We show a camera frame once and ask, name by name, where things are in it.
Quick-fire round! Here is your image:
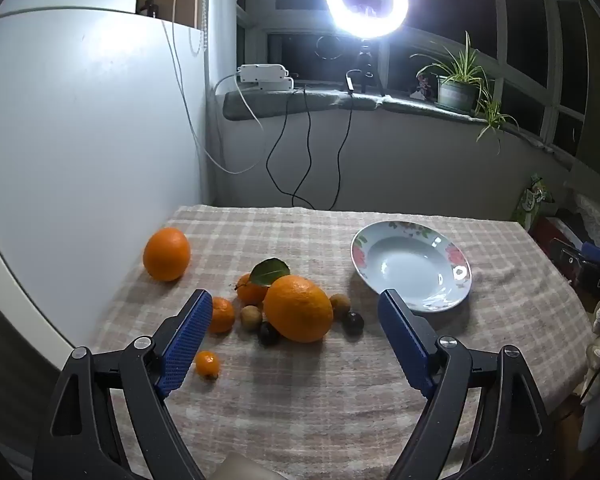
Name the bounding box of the black cable with inline switch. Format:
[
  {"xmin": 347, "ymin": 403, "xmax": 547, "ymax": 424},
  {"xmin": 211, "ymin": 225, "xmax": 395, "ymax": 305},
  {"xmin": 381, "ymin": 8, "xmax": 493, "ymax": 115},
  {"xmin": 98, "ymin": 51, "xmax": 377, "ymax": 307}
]
[{"xmin": 326, "ymin": 71, "xmax": 356, "ymax": 211}]

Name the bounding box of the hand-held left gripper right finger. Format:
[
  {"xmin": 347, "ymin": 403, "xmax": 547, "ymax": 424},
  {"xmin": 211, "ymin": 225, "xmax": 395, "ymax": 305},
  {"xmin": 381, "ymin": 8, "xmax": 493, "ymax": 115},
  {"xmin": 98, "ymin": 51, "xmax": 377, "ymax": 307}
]
[{"xmin": 377, "ymin": 288, "xmax": 561, "ymax": 480}]

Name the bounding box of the white refrigerator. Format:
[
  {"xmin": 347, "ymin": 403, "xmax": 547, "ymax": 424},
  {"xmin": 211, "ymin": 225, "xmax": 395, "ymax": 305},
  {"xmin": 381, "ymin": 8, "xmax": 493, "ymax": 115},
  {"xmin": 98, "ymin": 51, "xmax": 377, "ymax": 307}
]
[{"xmin": 0, "ymin": 7, "xmax": 206, "ymax": 371}]

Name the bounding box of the brown longan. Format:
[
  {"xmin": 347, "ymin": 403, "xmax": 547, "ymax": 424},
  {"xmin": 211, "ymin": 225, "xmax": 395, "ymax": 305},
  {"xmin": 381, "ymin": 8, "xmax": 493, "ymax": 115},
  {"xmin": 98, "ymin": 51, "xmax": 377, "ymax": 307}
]
[
  {"xmin": 328, "ymin": 293, "xmax": 352, "ymax": 320},
  {"xmin": 239, "ymin": 305, "xmax": 264, "ymax": 332}
]

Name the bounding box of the small orange kumquat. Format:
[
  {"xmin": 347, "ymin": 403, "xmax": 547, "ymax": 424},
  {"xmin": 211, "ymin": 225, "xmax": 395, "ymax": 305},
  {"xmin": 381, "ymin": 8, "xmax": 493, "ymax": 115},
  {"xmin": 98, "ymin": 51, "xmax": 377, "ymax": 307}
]
[{"xmin": 194, "ymin": 350, "xmax": 221, "ymax": 380}]

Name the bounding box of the white cable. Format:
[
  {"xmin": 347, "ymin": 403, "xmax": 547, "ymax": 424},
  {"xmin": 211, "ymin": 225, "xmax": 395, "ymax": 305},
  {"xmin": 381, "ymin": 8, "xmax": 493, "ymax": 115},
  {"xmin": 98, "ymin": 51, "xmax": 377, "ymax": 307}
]
[{"xmin": 160, "ymin": 0, "xmax": 268, "ymax": 175}]

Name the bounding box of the dark curtain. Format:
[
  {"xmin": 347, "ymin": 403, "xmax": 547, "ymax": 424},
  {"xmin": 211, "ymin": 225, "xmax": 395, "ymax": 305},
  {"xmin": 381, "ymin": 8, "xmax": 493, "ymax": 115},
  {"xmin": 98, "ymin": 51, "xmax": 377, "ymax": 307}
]
[{"xmin": 575, "ymin": 0, "xmax": 600, "ymax": 196}]

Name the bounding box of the smooth large orange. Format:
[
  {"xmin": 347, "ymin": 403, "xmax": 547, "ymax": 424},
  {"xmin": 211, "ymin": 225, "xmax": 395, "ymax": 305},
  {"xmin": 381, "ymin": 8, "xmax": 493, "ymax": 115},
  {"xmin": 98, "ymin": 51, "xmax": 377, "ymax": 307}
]
[{"xmin": 143, "ymin": 227, "xmax": 192, "ymax": 282}]

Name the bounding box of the red box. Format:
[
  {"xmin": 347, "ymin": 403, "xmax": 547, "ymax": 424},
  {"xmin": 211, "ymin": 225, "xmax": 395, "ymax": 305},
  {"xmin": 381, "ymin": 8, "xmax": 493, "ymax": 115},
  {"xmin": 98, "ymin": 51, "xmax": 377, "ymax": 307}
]
[{"xmin": 535, "ymin": 216, "xmax": 571, "ymax": 251}]

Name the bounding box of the white power box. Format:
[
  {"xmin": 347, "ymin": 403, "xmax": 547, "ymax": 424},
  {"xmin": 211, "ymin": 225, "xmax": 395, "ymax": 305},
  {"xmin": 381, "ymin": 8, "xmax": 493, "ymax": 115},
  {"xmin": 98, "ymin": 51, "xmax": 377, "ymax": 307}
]
[{"xmin": 236, "ymin": 64, "xmax": 295, "ymax": 92}]

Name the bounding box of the floral white plate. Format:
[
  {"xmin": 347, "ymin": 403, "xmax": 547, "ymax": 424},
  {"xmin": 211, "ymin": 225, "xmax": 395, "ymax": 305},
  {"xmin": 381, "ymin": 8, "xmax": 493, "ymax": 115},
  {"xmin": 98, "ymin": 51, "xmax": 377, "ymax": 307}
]
[{"xmin": 350, "ymin": 220, "xmax": 473, "ymax": 314}]

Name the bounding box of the dark purple plum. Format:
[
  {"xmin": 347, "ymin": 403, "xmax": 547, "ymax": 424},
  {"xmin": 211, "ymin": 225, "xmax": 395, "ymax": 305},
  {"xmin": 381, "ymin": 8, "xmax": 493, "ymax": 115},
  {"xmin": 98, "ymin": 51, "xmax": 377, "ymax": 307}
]
[
  {"xmin": 341, "ymin": 311, "xmax": 365, "ymax": 337},
  {"xmin": 258, "ymin": 321, "xmax": 282, "ymax": 347}
]

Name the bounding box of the mandarin with green leaf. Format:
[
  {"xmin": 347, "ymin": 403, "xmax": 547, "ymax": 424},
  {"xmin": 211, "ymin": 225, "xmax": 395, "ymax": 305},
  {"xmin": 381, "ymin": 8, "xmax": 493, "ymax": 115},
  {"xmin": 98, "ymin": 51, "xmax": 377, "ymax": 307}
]
[{"xmin": 234, "ymin": 258, "xmax": 292, "ymax": 307}]

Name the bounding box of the white bead cord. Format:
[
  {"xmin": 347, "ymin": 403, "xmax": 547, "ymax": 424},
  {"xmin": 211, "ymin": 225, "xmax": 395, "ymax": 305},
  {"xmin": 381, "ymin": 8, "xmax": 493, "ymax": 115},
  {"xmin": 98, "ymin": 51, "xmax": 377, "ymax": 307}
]
[{"xmin": 187, "ymin": 0, "xmax": 211, "ymax": 56}]

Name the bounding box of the black tripod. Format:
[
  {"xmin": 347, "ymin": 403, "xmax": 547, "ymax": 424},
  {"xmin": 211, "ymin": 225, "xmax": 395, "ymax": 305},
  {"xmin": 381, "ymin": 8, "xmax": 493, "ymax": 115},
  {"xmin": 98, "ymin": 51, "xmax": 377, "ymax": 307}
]
[{"xmin": 347, "ymin": 40, "xmax": 386, "ymax": 97}]

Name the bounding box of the small flowered ornament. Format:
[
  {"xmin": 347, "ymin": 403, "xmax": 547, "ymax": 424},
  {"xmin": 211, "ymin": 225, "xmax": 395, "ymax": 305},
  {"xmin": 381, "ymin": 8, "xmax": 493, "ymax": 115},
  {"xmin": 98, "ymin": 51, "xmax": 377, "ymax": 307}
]
[{"xmin": 412, "ymin": 74, "xmax": 438, "ymax": 101}]

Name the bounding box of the rough large orange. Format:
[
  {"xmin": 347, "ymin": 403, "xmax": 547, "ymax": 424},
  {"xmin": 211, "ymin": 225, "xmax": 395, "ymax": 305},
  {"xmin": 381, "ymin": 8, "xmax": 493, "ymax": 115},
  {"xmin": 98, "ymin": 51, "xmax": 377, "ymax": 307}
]
[{"xmin": 263, "ymin": 275, "xmax": 334, "ymax": 344}]

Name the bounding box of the potted spider plant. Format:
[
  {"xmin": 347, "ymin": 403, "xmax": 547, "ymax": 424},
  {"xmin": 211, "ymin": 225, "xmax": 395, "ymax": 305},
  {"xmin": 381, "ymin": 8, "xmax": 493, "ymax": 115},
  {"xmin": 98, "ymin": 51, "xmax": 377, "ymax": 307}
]
[{"xmin": 410, "ymin": 30, "xmax": 520, "ymax": 153}]

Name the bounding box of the ring light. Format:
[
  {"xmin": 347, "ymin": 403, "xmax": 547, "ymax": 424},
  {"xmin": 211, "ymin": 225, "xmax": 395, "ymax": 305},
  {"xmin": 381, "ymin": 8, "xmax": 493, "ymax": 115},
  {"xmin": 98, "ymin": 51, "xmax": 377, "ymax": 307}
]
[{"xmin": 325, "ymin": 0, "xmax": 410, "ymax": 39}]

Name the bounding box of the small leafless mandarin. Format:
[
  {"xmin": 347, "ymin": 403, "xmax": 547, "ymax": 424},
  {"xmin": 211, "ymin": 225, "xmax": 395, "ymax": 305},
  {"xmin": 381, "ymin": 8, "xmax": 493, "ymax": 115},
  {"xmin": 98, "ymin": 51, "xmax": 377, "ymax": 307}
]
[{"xmin": 207, "ymin": 296, "xmax": 236, "ymax": 335}]

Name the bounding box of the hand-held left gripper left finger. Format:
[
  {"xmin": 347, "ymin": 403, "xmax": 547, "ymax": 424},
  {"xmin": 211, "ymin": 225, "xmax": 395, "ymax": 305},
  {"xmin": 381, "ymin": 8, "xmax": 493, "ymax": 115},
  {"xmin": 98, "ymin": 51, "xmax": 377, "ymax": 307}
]
[{"xmin": 32, "ymin": 288, "xmax": 214, "ymax": 480}]

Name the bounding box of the green packet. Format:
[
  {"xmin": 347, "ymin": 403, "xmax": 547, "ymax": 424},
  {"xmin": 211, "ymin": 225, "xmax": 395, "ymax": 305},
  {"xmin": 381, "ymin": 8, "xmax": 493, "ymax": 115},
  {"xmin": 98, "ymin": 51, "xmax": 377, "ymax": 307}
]
[{"xmin": 512, "ymin": 175, "xmax": 556, "ymax": 228}]

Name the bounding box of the checkered beige tablecloth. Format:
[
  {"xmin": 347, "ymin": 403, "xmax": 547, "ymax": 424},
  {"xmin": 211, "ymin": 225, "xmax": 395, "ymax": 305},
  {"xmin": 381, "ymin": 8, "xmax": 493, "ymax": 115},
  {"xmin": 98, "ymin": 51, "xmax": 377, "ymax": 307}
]
[{"xmin": 87, "ymin": 204, "xmax": 596, "ymax": 480}]

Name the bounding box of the white window frame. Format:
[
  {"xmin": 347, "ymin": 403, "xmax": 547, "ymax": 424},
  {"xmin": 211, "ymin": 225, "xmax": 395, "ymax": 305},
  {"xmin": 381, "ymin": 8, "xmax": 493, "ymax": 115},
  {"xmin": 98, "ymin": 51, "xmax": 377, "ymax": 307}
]
[{"xmin": 237, "ymin": 0, "xmax": 588, "ymax": 156}]

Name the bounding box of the white lace cloth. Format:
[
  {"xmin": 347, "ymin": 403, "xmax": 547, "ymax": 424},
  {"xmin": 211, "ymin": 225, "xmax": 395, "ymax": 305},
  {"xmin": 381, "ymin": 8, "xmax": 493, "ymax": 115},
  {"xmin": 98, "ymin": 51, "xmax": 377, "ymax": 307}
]
[{"xmin": 572, "ymin": 192, "xmax": 600, "ymax": 246}]

